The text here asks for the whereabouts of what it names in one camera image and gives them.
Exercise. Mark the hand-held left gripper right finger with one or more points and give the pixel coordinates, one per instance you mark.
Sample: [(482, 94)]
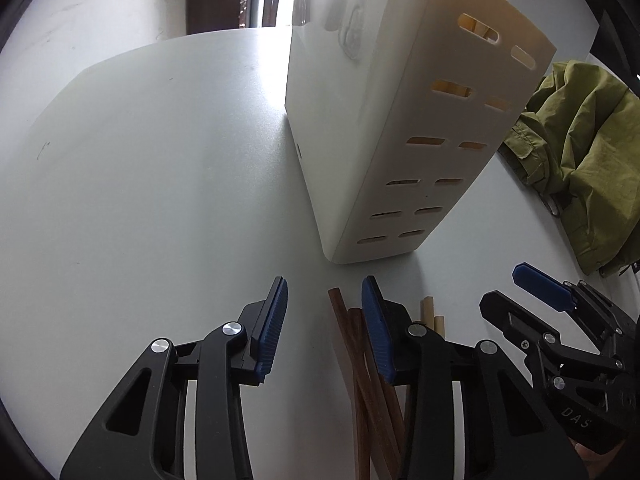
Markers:
[(375, 330)]

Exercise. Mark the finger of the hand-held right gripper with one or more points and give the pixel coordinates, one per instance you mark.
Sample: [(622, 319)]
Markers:
[(505, 317), (542, 286)]

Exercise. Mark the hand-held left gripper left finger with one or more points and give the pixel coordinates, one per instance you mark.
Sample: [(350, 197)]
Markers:
[(272, 330)]

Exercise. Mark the dark brown chopstick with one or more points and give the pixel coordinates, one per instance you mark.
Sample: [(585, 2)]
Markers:
[(337, 305), (359, 410), (395, 410)]

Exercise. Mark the white slotted utensil holder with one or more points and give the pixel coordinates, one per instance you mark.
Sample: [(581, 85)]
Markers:
[(360, 135)]

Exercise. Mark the person's right hand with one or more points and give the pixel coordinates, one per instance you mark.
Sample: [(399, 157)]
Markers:
[(592, 464)]

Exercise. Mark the olive green jacket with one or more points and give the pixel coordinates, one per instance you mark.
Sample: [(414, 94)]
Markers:
[(590, 135)]

